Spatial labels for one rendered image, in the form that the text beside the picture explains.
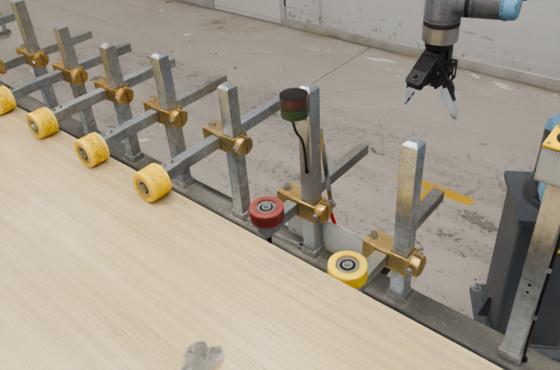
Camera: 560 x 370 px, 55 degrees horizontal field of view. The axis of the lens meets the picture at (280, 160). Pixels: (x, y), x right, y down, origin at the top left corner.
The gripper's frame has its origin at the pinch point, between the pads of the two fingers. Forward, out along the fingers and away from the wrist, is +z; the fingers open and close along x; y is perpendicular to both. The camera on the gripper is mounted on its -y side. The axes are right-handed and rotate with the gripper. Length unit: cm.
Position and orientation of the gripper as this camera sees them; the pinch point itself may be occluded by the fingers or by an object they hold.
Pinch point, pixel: (427, 112)
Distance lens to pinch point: 152.4
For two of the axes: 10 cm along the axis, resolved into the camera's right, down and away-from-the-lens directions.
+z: 0.6, 8.3, 5.6
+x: -7.6, -3.2, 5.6
